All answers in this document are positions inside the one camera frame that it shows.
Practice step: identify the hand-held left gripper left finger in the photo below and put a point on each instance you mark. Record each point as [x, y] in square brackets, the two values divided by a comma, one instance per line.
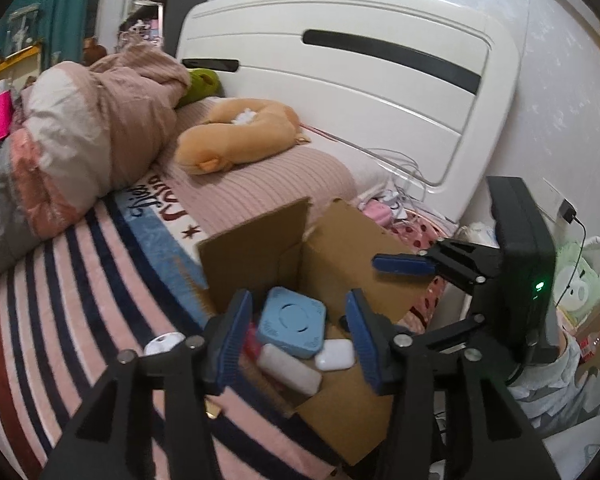
[236, 330]

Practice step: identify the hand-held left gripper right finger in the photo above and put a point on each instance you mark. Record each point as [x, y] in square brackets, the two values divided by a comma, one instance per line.
[362, 342]

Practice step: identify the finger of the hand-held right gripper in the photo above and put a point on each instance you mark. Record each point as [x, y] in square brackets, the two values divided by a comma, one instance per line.
[455, 326]
[400, 264]

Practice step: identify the blue square plastic device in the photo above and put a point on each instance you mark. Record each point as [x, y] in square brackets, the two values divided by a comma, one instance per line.
[292, 327]

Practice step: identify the brown cardboard box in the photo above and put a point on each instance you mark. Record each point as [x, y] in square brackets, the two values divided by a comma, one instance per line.
[340, 255]

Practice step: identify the small red item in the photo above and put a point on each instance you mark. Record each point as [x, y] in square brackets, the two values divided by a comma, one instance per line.
[251, 342]

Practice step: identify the white earbuds case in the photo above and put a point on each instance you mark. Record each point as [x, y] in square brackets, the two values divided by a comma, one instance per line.
[335, 355]

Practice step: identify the pink polka dot cloth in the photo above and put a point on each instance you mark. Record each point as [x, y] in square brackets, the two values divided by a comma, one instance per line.
[420, 240]

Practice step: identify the green pig plush bag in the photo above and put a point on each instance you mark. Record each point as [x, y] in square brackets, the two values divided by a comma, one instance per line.
[582, 280]

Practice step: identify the pink crumpled garment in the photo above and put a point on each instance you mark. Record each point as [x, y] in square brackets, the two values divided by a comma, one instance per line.
[375, 211]

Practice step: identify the white rectangular bar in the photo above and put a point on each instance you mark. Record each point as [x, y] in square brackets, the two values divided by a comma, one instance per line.
[287, 367]

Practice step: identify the white round device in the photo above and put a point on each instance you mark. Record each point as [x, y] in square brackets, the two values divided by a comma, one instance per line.
[162, 344]

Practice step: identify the red capped bottle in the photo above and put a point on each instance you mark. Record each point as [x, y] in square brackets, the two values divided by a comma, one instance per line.
[594, 339]

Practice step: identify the pink ribbed pillow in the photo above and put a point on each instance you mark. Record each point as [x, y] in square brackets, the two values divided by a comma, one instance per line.
[280, 180]

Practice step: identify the white bed headboard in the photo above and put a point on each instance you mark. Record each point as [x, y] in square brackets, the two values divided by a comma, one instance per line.
[380, 85]

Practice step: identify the orange plush pillow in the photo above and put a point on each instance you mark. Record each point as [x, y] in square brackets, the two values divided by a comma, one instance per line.
[260, 135]

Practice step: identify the green plush toy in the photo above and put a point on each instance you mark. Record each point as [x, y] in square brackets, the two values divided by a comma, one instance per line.
[202, 85]

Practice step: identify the pink crumpled quilt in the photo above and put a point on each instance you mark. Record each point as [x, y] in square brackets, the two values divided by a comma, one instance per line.
[95, 120]

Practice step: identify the brown teddy bear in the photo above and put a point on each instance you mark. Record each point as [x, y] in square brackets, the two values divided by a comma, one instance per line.
[93, 51]

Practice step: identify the pink book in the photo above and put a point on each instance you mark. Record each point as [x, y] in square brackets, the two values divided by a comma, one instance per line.
[2, 116]

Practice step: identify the teal curtain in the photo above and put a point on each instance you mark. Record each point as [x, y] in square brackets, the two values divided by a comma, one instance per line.
[60, 5]

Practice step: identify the black wall charger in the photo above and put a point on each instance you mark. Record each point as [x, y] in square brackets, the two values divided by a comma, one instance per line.
[567, 212]

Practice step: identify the white wall socket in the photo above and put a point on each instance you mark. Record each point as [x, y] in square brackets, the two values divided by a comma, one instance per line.
[550, 195]

